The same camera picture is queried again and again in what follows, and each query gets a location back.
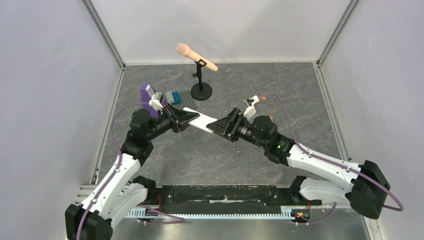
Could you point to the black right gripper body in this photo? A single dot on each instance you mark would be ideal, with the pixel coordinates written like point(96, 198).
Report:
point(233, 124)

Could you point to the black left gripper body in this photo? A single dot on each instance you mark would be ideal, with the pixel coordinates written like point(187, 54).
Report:
point(170, 121)

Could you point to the white remote control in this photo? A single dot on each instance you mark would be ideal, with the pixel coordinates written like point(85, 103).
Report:
point(201, 121)

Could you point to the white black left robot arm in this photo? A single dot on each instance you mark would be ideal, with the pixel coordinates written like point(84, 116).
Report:
point(97, 216)

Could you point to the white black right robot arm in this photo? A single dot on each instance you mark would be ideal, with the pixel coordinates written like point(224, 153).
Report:
point(364, 185)

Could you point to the grey lego baseplate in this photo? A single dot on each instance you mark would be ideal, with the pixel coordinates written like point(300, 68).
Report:
point(186, 100)

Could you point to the blue lego brick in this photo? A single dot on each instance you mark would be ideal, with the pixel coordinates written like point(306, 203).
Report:
point(176, 99)

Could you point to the grey lego brick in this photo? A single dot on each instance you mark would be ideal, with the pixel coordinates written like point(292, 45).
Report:
point(169, 97)

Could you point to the black microphone stand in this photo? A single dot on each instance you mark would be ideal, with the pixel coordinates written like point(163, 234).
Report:
point(200, 91)

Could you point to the purple holder stand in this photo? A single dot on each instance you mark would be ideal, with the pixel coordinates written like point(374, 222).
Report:
point(147, 92)

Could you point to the pink microphone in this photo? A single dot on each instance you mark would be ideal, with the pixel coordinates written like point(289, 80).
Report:
point(184, 50)

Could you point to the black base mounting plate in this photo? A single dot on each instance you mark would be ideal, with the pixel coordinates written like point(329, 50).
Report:
point(226, 199)

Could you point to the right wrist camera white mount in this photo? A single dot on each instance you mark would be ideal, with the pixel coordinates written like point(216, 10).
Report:
point(250, 109)

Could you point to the white cable duct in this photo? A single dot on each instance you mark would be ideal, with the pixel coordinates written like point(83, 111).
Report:
point(142, 213)

